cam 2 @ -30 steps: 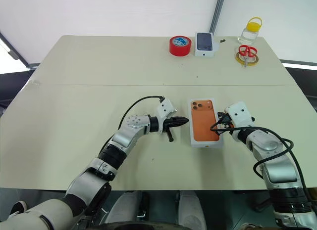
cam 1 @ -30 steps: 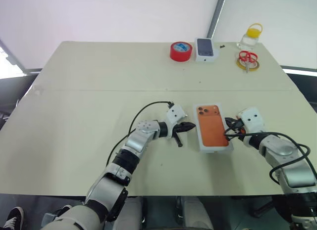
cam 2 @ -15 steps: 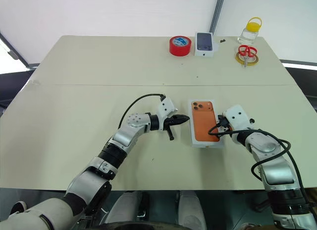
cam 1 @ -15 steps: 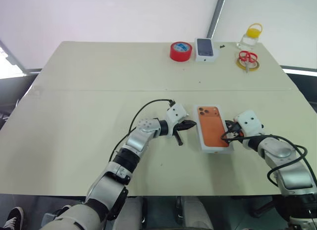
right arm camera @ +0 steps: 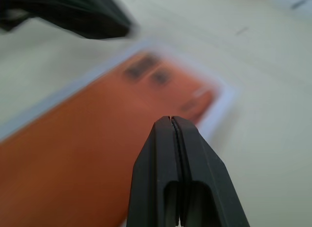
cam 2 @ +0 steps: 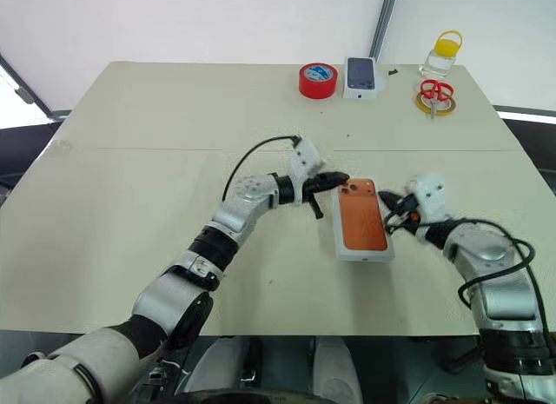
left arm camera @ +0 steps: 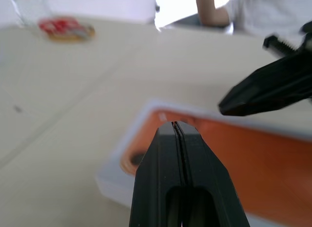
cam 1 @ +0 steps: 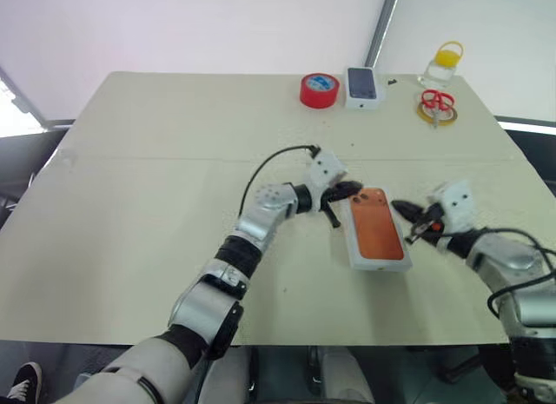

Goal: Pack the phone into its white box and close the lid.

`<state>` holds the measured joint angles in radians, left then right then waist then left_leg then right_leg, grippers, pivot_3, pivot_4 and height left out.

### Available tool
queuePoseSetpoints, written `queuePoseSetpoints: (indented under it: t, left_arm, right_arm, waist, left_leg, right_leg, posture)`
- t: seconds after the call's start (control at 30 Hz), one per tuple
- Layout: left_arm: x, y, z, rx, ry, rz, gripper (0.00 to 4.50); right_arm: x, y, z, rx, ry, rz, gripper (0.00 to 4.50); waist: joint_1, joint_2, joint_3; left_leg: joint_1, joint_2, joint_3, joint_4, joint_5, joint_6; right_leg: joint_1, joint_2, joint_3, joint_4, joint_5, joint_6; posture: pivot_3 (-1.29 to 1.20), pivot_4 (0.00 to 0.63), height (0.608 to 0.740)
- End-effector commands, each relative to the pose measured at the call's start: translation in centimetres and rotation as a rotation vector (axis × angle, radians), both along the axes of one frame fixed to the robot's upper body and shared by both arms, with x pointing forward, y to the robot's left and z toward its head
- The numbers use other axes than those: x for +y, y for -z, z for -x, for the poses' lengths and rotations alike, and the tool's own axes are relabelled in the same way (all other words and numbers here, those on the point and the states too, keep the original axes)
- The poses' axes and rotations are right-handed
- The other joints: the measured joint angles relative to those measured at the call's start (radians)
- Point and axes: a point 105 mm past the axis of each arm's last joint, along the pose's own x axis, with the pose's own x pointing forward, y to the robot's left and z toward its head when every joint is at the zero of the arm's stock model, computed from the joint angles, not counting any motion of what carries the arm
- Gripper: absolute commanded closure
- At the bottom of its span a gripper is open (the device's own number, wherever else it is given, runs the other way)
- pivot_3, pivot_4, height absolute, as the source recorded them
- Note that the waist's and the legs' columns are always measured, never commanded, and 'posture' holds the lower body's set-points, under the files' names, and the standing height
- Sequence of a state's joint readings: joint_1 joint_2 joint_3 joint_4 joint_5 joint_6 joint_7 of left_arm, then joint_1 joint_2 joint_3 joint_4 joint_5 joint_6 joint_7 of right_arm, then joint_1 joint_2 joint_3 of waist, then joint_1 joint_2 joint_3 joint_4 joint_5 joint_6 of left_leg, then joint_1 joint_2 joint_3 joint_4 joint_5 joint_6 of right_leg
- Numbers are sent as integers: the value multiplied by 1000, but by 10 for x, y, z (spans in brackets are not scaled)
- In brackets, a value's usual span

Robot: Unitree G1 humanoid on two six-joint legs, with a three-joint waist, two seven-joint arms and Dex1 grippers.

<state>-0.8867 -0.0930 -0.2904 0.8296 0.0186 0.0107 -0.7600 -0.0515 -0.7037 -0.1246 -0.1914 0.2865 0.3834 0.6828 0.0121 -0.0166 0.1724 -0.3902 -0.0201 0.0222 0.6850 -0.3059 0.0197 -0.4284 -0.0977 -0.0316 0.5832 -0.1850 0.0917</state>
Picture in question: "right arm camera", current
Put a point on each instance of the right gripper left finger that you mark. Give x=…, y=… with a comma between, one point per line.
x=156, y=175

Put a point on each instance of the orange smartphone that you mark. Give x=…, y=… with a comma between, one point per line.
x=85, y=139

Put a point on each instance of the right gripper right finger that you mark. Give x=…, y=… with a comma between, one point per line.
x=207, y=183

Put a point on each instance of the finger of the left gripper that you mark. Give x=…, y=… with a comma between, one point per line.
x=80, y=14

